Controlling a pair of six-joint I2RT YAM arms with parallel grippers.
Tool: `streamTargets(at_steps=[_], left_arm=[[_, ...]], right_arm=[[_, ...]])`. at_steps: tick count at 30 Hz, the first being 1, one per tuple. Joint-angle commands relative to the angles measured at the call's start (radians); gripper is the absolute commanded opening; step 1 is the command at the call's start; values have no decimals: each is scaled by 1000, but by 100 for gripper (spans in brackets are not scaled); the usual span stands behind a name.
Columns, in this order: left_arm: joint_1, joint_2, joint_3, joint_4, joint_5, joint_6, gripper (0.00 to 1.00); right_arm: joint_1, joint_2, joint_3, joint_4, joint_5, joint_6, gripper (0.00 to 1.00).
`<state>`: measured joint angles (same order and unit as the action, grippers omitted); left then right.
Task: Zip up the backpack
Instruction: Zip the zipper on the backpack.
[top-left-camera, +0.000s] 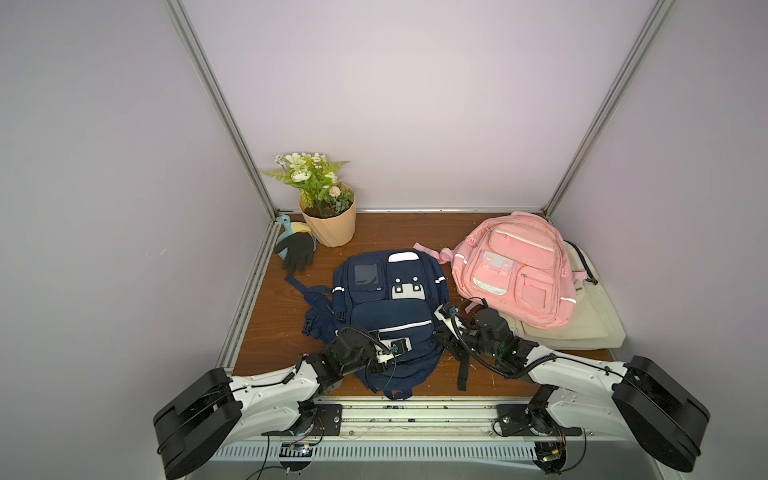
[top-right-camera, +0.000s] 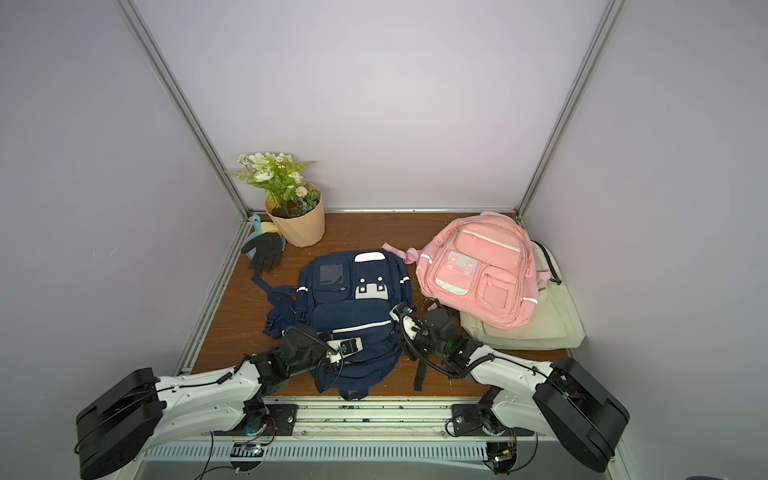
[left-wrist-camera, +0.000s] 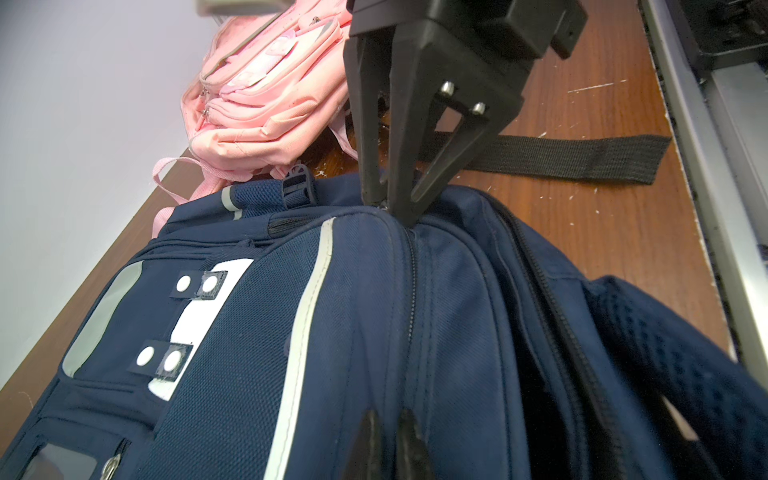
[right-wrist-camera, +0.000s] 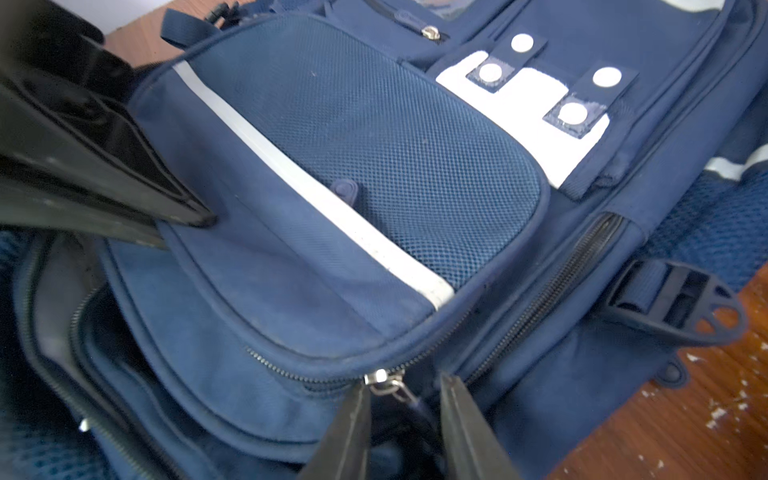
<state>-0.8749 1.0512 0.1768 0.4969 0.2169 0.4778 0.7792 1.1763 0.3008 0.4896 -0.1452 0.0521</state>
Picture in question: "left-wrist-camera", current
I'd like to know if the pink backpack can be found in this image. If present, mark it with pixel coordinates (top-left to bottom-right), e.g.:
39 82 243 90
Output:
181 1 358 200

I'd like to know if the navy blue backpack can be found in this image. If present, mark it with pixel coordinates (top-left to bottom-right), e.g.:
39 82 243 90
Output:
1 168 767 479

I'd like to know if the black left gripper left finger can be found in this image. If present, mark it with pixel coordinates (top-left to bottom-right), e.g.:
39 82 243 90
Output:
342 410 383 480

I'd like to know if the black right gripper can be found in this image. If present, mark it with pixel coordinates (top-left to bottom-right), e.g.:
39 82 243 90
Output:
344 0 588 226

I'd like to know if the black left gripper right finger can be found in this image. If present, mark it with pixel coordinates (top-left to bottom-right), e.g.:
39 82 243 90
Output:
395 409 436 480

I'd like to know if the cream canvas backpack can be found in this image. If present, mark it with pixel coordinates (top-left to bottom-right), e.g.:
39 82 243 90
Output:
466 135 671 185

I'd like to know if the aluminium mounting rail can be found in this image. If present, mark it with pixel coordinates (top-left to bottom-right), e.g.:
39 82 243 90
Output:
640 1 767 384

